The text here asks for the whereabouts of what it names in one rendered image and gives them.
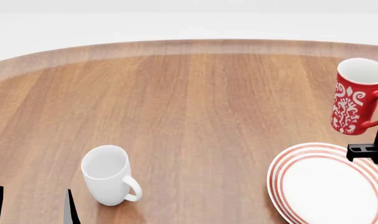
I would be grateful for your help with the red mug with white pattern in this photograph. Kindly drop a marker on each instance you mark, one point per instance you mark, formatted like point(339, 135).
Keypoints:
point(353, 98)

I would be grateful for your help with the white plate with red rings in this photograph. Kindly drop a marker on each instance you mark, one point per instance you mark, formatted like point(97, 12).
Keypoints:
point(325, 186)

